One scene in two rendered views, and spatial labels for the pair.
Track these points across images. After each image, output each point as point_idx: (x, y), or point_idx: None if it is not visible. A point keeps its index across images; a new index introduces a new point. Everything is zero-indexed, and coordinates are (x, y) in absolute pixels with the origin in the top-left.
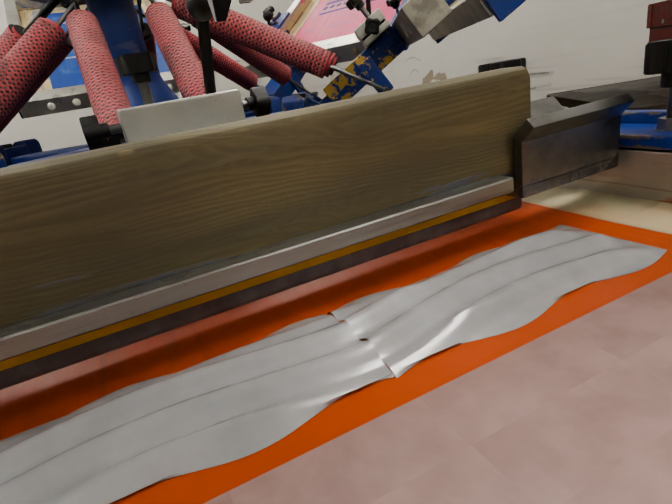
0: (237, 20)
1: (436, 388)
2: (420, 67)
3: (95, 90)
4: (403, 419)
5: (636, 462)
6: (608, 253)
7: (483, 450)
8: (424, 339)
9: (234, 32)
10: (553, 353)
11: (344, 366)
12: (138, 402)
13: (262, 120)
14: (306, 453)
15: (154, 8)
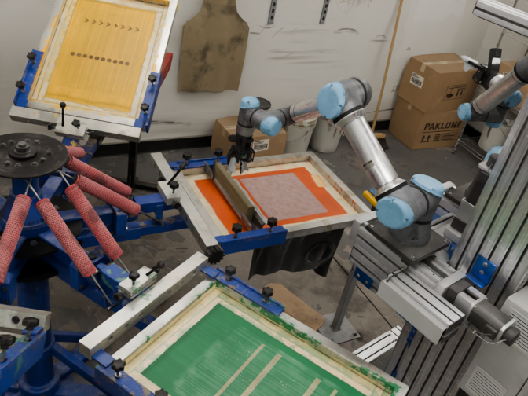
0: (72, 150)
1: (254, 198)
2: None
3: (124, 199)
4: (257, 200)
5: (263, 193)
6: (236, 181)
7: (261, 198)
8: (247, 196)
9: (72, 155)
10: (251, 192)
11: (251, 201)
12: None
13: (236, 184)
14: (259, 205)
15: (76, 160)
